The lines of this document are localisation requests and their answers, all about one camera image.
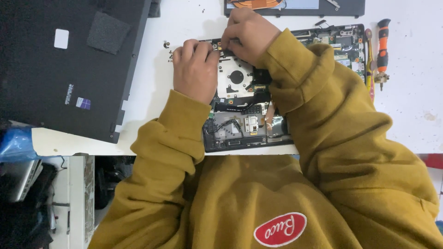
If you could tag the blue plastic bag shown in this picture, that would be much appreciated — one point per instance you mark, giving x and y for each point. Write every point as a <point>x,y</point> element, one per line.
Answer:
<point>15,143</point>

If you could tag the group of small screws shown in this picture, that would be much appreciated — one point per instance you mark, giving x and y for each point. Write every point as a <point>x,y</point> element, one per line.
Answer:
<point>168,52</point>

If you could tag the white cabinet panel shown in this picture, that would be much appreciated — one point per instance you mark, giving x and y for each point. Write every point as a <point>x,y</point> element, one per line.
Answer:
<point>81,200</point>

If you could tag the laptop base with motherboard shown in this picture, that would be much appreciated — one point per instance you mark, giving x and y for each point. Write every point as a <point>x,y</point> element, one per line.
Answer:
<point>242,124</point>

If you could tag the dark grey foam piece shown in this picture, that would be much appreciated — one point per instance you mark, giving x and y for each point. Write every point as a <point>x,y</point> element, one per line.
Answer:
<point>154,7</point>

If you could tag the person's right hand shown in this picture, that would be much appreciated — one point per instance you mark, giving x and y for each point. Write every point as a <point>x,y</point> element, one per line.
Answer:
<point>252,36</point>

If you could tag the mustard sweatshirt with red patch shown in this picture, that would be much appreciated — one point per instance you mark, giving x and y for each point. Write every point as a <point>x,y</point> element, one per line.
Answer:
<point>235,207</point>

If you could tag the black bag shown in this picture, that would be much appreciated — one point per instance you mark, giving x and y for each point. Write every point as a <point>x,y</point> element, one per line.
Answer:
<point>27,221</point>

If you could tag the black laptop bottom cover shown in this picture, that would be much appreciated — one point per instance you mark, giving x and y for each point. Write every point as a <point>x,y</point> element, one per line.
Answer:
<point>52,76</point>

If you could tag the orange and black screwdriver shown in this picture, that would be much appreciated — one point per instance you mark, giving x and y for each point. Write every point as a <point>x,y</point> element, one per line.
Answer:
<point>382,48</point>

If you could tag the person's left hand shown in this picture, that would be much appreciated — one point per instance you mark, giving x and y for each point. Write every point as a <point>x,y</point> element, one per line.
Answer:
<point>195,76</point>

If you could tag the red object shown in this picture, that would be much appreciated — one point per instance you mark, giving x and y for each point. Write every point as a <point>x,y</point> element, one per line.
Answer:
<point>432,160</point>

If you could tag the black laptop panel with copper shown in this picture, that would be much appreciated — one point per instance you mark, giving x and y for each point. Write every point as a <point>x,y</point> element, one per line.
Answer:
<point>304,8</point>

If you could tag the person's right fingers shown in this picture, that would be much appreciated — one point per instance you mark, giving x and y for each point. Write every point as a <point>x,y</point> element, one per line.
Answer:
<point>233,31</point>

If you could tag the small black plastic piece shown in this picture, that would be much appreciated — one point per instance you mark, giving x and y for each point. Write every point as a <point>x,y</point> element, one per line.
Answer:
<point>321,23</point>

